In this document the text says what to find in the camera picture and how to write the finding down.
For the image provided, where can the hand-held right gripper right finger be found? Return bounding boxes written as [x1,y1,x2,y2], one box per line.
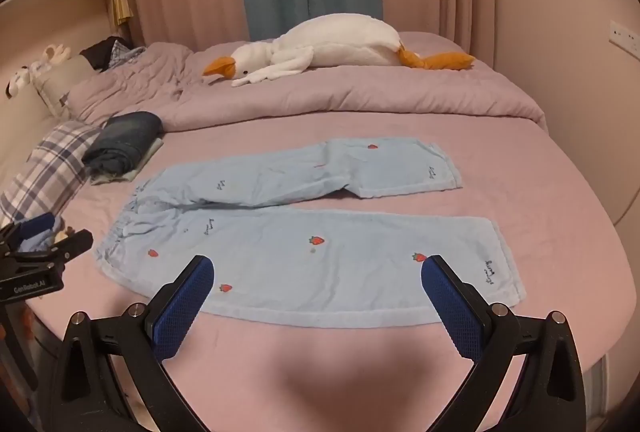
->
[420,255,587,432]

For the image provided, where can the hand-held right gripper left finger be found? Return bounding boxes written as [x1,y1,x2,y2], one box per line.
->
[39,255,216,432]

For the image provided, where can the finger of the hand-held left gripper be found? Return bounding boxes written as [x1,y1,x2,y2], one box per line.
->
[0,212,65,254]
[47,230,94,269]

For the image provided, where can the light blue strawberry print pants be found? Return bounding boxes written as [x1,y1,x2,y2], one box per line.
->
[95,137,529,328]

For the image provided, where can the plaid pillow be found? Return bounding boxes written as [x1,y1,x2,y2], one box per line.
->
[0,119,104,226]

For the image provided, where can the folded pale green cloth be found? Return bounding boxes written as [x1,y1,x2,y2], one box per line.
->
[90,137,166,186]

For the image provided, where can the folded dark blue jeans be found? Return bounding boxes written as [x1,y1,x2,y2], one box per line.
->
[81,111,164,177]

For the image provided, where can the beige pillow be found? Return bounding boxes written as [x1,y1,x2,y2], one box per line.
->
[32,55,97,119]

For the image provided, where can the small white plush toy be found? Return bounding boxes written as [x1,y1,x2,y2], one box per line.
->
[6,43,72,99]

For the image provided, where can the dark clothing pile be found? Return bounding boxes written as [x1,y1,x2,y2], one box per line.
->
[79,36,132,73]

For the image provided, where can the blue checked cloth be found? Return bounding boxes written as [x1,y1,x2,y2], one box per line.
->
[107,40,147,69]

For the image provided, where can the purple quilt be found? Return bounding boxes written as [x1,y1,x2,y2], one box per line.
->
[65,31,549,136]

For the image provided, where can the white goose plush toy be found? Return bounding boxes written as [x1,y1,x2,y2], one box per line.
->
[202,14,477,88]

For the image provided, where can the white wall socket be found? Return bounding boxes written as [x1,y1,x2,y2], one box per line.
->
[608,19,640,59]

